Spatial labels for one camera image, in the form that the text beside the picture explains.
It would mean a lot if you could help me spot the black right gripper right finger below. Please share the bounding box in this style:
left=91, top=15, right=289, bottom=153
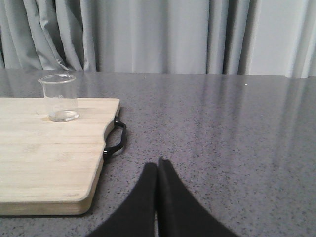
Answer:
left=157, top=158, right=237, bottom=237

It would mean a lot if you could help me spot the black cutting board handle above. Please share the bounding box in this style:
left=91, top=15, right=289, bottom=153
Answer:
left=103, top=116, right=127, bottom=160

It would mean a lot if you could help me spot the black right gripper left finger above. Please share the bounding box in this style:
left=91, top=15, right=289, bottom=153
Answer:
left=89, top=163, right=158, bottom=237

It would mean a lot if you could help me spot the grey curtain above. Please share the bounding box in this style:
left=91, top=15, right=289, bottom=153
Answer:
left=0, top=0, right=316, bottom=78

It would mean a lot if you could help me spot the clear glass beaker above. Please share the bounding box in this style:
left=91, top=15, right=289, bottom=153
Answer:
left=38, top=74, right=79, bottom=122

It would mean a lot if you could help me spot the wooden cutting board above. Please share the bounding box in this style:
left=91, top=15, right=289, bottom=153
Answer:
left=0, top=98, right=120, bottom=216

